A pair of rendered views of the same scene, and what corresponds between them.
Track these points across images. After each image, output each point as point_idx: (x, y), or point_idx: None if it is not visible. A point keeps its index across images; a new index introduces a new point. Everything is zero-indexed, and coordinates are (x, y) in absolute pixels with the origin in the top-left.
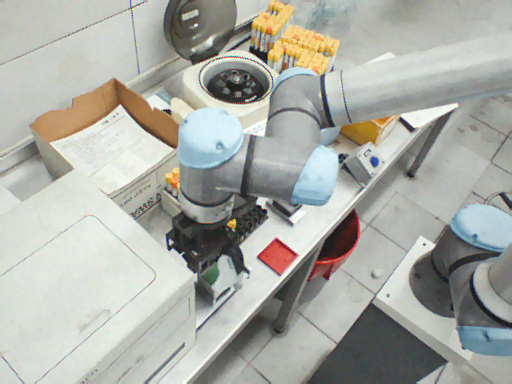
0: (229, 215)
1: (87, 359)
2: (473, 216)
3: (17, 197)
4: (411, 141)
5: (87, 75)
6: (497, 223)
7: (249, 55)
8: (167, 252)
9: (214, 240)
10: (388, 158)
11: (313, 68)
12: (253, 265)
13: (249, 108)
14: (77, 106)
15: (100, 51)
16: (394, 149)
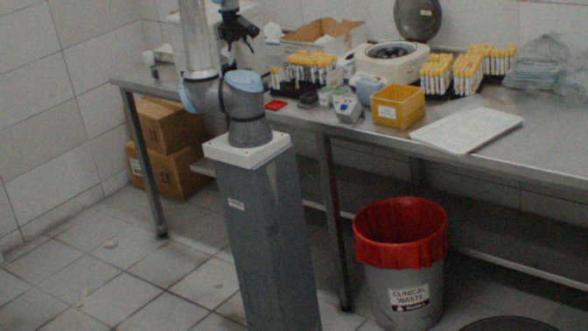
0: (226, 12)
1: None
2: (247, 72)
3: None
4: (396, 139)
5: (367, 18)
6: (241, 75)
7: (423, 49)
8: (220, 19)
9: (227, 26)
10: (369, 130)
11: (423, 67)
12: (269, 101)
13: (364, 58)
14: (343, 24)
15: (376, 8)
16: (381, 131)
